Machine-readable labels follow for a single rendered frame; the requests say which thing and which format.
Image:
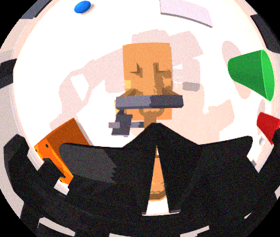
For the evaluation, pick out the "red plastic cup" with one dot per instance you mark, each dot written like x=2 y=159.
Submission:
x=268 y=125

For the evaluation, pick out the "white ball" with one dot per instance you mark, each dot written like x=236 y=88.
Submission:
x=262 y=142

